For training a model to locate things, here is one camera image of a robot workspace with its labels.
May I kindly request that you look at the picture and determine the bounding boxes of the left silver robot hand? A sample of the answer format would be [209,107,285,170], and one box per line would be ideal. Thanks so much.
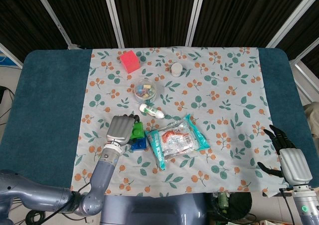
[106,114,141,147]

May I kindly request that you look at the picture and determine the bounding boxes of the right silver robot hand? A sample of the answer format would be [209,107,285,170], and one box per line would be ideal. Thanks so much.
[257,124,313,186]

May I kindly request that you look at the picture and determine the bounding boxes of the green block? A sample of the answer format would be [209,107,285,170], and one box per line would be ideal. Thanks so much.
[129,121,146,140]

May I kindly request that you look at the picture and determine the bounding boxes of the blue block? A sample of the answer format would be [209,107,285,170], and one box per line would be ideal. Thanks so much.
[131,136,149,152]

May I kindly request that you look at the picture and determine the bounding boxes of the small white green bottle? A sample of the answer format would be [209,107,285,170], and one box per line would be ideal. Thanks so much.
[139,103,165,119]

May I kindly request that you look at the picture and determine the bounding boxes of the clear round container with clips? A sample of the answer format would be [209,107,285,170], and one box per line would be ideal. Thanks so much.
[133,77,158,102]

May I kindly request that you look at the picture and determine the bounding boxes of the teal snack packet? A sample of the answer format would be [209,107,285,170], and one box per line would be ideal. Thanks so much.
[145,114,211,171]

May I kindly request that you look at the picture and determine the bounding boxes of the floral patterned tablecloth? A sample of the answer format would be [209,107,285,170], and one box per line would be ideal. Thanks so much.
[70,46,291,198]

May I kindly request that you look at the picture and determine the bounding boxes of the pink red cube block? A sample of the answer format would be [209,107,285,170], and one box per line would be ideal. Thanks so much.
[118,50,141,74]

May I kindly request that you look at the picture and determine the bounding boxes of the black round stool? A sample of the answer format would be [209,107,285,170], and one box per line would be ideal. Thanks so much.
[225,191,253,223]

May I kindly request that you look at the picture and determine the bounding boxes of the dark blue table mat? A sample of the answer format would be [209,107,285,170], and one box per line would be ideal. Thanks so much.
[0,47,319,189]

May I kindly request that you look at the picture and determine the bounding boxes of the green plastic bottle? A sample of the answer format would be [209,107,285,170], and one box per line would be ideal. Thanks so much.
[217,191,230,214]

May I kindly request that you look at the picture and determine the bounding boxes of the small white cylinder cap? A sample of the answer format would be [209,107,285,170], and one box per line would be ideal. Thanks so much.
[170,62,183,77]

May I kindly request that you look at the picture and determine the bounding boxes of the grey robot torso base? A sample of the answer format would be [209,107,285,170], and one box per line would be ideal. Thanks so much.
[99,193,217,225]

